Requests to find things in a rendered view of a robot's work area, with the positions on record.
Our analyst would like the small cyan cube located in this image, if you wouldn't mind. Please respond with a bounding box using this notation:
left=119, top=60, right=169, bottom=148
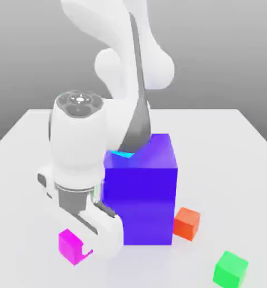
left=110, top=150, right=135, bottom=159

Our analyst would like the small orange cube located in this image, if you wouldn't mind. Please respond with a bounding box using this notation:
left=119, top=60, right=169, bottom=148
left=173, top=206, right=201, bottom=242

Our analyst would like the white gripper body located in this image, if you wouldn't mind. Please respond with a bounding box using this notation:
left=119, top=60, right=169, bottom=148
left=73, top=202, right=125, bottom=258

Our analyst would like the large blue box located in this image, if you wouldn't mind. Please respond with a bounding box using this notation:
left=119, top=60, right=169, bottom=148
left=102, top=133, right=178, bottom=246

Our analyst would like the small magenta cube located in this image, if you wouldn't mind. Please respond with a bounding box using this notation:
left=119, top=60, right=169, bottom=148
left=58, top=228, right=94, bottom=266

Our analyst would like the small green cube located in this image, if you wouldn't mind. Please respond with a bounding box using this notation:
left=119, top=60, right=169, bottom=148
left=212, top=250, right=250, bottom=288

